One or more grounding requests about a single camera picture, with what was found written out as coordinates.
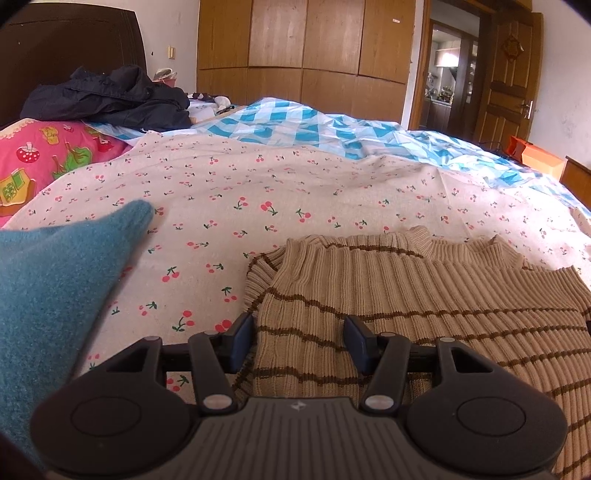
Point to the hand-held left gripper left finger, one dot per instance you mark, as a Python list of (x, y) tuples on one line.
[(242, 339)]

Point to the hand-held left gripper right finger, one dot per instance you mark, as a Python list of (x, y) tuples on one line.
[(353, 339)]

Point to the beige brown-striped knit sweater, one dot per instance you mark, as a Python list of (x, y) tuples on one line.
[(415, 295)]

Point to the white cherry-print bedsheet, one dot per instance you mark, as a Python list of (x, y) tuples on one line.
[(277, 184)]

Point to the teal felt garment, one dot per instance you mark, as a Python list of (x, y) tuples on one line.
[(46, 286)]

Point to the blue white checked blanket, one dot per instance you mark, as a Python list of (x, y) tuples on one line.
[(286, 120)]

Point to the small white object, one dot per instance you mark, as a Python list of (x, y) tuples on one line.
[(222, 101)]

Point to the black white patterned cloth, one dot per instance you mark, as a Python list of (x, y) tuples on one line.
[(202, 96)]

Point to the orange box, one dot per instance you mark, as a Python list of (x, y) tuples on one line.
[(535, 159)]

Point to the pink bag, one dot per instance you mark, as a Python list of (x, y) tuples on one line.
[(166, 79)]

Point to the pink fruit-print pillow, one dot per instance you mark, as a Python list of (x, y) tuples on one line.
[(41, 157)]

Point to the dark navy jacket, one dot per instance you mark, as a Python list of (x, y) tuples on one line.
[(115, 99)]

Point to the wooden cabinet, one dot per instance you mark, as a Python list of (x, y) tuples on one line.
[(577, 180)]

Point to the wooden wardrobe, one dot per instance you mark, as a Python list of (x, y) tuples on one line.
[(300, 46)]

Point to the wooden door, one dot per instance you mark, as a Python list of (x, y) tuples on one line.
[(508, 78)]

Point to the dark wooden headboard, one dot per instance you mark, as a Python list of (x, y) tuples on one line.
[(69, 41)]

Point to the wooden door frame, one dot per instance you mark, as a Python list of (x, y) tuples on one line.
[(420, 92)]

